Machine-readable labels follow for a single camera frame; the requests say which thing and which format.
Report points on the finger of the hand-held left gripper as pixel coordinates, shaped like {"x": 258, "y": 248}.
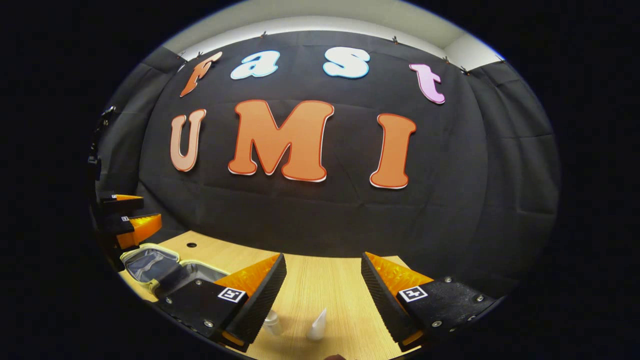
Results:
{"x": 120, "y": 225}
{"x": 120, "y": 204}

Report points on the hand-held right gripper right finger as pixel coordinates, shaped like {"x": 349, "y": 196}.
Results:
{"x": 382, "y": 300}

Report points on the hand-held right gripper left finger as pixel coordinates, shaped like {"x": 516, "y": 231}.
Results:
{"x": 265, "y": 300}

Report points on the white pump bottle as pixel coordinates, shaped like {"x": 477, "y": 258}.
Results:
{"x": 273, "y": 324}

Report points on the pale yellow suitcase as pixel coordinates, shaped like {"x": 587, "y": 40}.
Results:
{"x": 150, "y": 262}

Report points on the white squeeze tube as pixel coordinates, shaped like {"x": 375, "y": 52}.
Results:
{"x": 317, "y": 327}

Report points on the black backdrop cloth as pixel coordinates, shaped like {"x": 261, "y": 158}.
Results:
{"x": 310, "y": 210}

